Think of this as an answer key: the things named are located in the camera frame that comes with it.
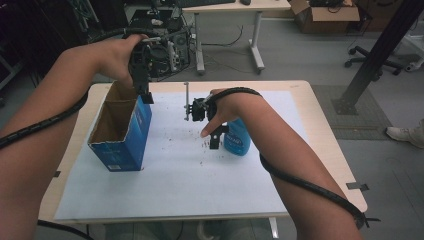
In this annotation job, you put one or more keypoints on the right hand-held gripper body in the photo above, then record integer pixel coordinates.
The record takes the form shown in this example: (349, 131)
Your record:
(200, 110)

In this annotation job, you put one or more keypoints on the blue cardboard box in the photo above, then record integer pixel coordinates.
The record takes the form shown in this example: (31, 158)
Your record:
(133, 140)

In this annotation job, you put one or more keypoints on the black computer mouse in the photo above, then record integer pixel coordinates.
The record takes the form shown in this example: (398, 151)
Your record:
(245, 2)

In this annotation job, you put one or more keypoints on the person's left hand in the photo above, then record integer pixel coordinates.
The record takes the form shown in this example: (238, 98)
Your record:
(113, 58)

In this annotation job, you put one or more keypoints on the light wooden table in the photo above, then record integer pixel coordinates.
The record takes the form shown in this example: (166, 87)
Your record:
(326, 133)

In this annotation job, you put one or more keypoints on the brown cardboard box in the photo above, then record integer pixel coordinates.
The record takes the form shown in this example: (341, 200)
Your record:
(326, 16)

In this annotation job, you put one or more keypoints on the black tape strip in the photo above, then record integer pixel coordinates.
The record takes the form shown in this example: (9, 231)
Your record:
(56, 173)
(356, 186)

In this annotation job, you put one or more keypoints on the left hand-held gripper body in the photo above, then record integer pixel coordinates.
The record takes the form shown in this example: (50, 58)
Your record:
(140, 63)

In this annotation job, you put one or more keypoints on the black keyboard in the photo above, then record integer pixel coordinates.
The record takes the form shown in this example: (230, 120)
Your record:
(206, 2)

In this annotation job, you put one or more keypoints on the black office chair base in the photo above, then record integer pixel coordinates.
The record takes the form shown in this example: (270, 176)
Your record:
(360, 53)

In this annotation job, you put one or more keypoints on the dark curtain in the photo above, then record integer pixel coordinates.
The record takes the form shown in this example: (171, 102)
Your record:
(33, 30)

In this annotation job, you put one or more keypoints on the white table mat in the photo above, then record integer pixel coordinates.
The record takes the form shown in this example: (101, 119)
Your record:
(186, 186)

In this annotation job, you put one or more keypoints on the black metal stand post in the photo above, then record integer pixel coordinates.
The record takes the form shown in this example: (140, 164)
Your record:
(376, 56)

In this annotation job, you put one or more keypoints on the grey floor mat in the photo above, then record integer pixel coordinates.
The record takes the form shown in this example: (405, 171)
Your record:
(366, 126)

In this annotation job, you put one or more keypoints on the white office desk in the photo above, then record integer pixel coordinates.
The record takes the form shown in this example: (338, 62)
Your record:
(233, 6)

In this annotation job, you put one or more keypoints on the person's right hand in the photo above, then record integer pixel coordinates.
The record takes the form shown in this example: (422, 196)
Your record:
(233, 108)

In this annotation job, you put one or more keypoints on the black computer tower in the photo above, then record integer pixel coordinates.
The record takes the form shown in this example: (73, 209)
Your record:
(141, 23)

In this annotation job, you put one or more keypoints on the open silver computer tower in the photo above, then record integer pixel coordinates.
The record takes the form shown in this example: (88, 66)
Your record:
(180, 46)

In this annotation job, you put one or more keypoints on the blue plastic bottle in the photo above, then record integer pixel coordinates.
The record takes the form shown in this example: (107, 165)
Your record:
(237, 140)

